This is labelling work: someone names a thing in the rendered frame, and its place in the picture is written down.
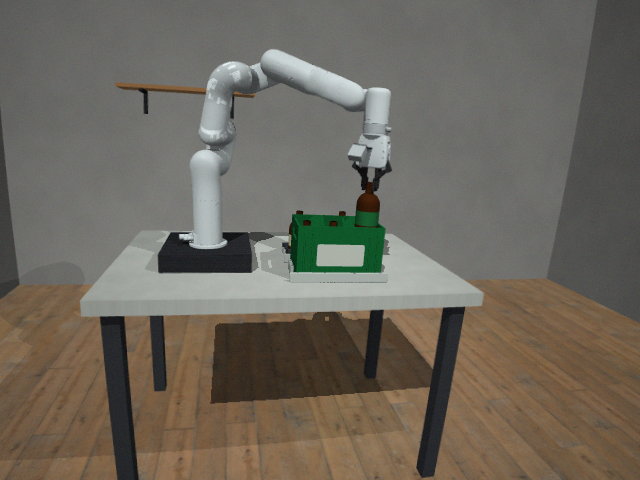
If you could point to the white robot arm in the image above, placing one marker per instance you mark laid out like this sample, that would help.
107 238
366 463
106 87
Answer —
216 129

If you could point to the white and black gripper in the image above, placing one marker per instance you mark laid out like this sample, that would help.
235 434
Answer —
375 158

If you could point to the green crate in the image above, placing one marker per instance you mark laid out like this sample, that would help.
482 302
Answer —
342 249

